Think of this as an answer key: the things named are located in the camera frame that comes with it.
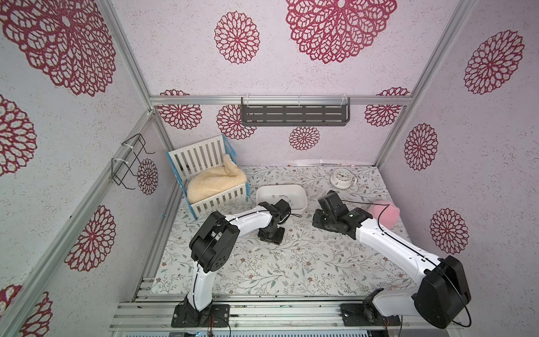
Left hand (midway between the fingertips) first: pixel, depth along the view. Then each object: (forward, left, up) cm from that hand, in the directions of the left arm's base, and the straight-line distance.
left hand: (273, 241), depth 92 cm
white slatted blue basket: (+37, +43, +12) cm, 58 cm away
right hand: (+4, -19, +12) cm, 22 cm away
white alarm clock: (+34, -37, +2) cm, 50 cm away
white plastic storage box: (+24, -11, 0) cm, 27 cm away
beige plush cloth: (+27, +30, +8) cm, 41 cm away
